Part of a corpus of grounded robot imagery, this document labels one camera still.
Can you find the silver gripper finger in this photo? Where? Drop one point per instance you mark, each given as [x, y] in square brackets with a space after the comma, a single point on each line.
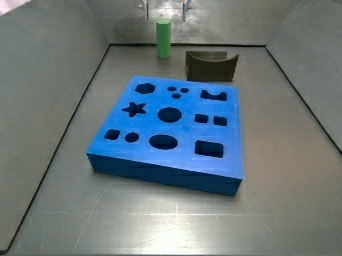
[185, 7]
[144, 7]

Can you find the green hexagon peg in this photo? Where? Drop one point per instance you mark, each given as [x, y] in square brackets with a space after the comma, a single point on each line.
[163, 38]

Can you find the blue foam shape board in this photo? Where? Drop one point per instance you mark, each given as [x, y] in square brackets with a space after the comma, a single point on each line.
[172, 133]

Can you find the black curved bracket stand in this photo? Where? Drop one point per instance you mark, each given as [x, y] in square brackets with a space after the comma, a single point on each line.
[209, 66]

